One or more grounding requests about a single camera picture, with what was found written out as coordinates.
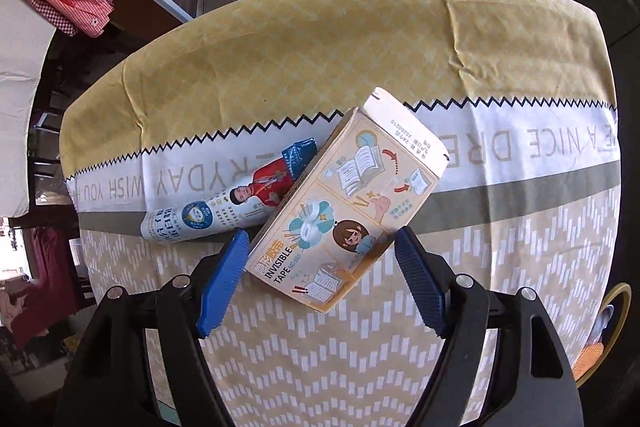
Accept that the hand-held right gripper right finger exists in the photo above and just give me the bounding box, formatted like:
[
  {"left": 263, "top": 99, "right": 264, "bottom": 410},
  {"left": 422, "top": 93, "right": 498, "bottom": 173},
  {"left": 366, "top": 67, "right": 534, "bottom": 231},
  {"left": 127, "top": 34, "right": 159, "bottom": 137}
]
[{"left": 394, "top": 226, "right": 586, "bottom": 427}]

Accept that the patterned tablecloth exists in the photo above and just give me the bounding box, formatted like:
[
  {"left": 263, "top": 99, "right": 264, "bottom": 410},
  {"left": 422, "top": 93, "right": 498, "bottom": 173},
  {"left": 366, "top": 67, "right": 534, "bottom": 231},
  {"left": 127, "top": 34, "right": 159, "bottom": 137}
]
[{"left": 59, "top": 0, "right": 621, "bottom": 427}]

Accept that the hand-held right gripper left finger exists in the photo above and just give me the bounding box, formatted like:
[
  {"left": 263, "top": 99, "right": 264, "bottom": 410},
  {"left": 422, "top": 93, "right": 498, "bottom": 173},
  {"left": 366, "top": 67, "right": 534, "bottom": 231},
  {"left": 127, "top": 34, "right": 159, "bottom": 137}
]
[{"left": 57, "top": 228, "right": 251, "bottom": 427}]

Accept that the white printed toothpaste tube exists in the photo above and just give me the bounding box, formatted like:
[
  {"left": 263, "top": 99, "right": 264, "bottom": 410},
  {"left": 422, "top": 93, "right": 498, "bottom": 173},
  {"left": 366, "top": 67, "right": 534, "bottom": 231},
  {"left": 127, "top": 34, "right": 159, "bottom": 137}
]
[{"left": 140, "top": 137, "right": 319, "bottom": 245}]

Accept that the dark red cloth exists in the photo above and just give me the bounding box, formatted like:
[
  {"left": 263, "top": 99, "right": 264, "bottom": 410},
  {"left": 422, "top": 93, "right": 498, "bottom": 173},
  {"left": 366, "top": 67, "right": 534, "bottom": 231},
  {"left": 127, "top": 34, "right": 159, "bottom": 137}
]
[{"left": 15, "top": 227, "right": 81, "bottom": 363}]

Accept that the white hanging sheet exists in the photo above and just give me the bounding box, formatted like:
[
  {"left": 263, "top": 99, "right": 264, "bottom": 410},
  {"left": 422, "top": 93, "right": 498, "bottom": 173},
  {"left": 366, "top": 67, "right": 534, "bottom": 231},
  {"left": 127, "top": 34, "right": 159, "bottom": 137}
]
[{"left": 0, "top": 0, "right": 56, "bottom": 218}]

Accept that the black bin with yellow rim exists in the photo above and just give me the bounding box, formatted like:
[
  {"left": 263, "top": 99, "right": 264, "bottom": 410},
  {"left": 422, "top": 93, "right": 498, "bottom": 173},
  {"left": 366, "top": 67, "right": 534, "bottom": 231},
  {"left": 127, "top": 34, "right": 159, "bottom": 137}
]
[{"left": 575, "top": 282, "right": 632, "bottom": 390}]

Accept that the printed cardboard box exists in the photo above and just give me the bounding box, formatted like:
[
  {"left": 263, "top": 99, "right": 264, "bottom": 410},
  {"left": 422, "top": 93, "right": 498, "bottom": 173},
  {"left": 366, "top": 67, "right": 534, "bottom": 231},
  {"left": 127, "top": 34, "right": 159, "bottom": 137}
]
[{"left": 246, "top": 88, "right": 451, "bottom": 315}]

